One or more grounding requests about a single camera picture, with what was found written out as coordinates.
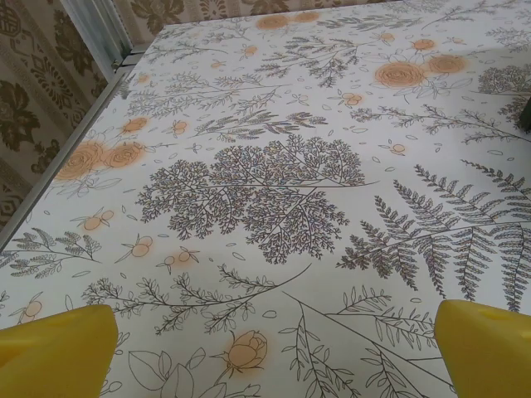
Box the black plastic container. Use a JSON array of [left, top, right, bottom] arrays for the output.
[[517, 97, 531, 134]]

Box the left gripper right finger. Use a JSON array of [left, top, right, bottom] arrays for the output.
[[433, 299, 531, 398]]

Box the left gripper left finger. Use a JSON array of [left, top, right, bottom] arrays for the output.
[[0, 304, 119, 398]]

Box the aluminium table side rail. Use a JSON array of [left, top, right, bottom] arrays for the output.
[[0, 53, 140, 252]]

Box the floral print tablecloth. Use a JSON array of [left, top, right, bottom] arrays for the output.
[[0, 0, 531, 398]]

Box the aluminium frame post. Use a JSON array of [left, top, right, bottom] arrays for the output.
[[61, 0, 134, 70]]

